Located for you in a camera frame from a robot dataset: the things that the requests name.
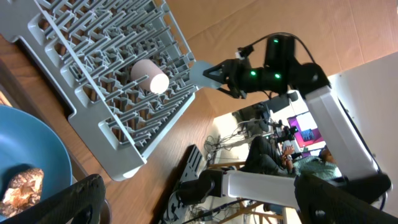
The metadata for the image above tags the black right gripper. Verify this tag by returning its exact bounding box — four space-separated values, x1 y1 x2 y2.
203 46 254 99

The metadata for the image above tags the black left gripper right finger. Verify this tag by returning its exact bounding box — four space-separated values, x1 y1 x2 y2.
294 173 397 224

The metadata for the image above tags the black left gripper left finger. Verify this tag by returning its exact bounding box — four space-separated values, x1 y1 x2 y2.
1 174 106 224

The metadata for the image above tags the brown shiitake mushroom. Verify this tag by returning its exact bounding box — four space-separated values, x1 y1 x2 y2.
1 168 44 218

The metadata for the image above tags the large blue bowl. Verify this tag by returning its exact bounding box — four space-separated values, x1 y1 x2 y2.
1 105 72 199

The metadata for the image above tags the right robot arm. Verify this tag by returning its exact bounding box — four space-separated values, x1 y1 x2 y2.
177 32 392 207

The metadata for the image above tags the grey dishwasher rack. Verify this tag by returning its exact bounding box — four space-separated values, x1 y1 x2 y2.
0 0 223 182

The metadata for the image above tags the pink cup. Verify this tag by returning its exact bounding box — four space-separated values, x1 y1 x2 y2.
130 59 169 94

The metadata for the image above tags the seated person in background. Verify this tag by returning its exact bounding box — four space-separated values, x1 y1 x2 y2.
240 136 342 180

